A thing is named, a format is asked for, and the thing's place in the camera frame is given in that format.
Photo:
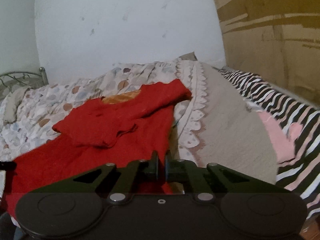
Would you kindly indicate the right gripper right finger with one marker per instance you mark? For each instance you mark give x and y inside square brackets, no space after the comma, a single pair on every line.
[187,173]

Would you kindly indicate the metal bed headboard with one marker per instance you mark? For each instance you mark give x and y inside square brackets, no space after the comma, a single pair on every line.
[23,78]

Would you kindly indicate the patterned white duvet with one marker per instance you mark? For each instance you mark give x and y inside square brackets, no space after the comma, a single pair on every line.
[214,126]

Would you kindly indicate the black white striped bedsheet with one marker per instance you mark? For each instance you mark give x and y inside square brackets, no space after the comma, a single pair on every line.
[300,174]

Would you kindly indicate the pink cloth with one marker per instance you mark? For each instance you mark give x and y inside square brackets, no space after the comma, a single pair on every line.
[283,142]

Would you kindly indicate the beige patterned pillow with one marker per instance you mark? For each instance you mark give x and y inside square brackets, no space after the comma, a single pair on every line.
[11,103]

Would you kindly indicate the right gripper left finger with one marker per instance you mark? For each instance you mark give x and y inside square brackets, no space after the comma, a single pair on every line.
[139,176]

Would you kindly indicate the red long-sleeve dress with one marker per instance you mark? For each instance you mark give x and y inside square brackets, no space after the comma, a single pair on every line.
[97,133]

